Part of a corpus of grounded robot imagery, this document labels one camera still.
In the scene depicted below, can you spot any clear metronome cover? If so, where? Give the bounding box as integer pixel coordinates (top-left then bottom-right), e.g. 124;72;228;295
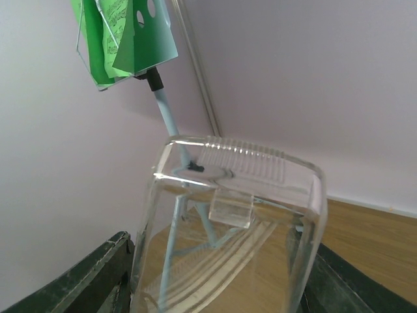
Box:
131;136;328;312

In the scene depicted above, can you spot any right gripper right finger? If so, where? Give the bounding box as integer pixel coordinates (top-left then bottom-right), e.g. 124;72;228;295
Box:
299;244;416;312

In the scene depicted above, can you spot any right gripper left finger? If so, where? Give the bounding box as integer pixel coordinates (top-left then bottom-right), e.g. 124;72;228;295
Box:
4;231;134;312

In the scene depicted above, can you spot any light blue music stand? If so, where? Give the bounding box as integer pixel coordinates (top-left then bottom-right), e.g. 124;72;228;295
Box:
74;0;313;313

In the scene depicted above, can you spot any right green sheet music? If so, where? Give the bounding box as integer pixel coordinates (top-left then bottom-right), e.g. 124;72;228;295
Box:
70;1;134;91

